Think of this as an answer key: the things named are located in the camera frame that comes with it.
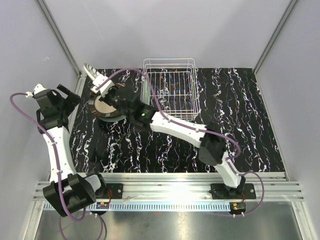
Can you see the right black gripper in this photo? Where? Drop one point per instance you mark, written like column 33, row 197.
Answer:
column 116, row 89

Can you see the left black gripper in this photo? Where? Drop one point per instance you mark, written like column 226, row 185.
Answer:
column 72, row 100

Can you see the black plate with colour stripes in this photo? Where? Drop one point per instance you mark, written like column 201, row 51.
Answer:
column 101, row 109

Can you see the mint green floral plate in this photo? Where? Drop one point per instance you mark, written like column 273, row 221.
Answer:
column 146, row 91

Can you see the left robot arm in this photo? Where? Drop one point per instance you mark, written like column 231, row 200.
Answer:
column 68, row 191

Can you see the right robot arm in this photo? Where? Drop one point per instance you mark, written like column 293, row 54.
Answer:
column 212, row 148

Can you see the large teal bottom plate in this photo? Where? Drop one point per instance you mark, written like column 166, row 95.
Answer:
column 113, row 119

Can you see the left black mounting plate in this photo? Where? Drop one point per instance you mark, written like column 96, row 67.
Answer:
column 115, row 190

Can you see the black mounting plate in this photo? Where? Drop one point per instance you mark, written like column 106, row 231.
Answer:
column 219, row 191
column 115, row 190

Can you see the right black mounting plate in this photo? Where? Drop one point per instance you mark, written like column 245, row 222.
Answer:
column 219, row 191

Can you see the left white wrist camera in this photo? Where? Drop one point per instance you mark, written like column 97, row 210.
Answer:
column 37, row 89

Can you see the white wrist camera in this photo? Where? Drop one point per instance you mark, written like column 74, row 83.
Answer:
column 37, row 89
column 101, row 85

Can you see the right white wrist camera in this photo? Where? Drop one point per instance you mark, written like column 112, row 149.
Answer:
column 101, row 85

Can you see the left aluminium frame post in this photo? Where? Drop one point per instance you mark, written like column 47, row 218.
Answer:
column 58, row 36

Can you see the aluminium frame post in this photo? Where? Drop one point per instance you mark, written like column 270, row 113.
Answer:
column 275, row 34
column 58, row 36

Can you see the white wire dish rack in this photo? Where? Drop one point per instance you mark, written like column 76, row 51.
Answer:
column 173, row 82

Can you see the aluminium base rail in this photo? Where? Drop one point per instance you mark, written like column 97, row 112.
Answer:
column 195, row 187

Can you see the white slotted cable duct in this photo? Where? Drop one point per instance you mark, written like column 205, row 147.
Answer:
column 131, row 206

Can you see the right aluminium frame post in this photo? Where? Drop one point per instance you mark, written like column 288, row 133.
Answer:
column 275, row 34

